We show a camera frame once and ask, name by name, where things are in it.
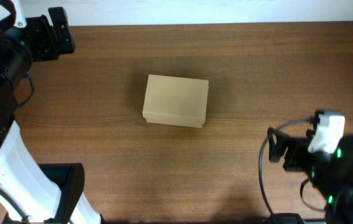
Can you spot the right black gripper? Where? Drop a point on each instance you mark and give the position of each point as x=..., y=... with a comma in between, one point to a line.
x=297, y=145

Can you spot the brown cardboard box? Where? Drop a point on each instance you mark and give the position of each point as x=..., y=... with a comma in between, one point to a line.
x=175, y=101

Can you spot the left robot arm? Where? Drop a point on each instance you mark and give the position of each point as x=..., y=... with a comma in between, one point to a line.
x=32, y=192

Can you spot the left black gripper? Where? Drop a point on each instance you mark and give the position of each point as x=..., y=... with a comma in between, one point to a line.
x=51, y=46

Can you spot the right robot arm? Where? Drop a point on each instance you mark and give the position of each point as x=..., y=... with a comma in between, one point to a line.
x=331, y=174

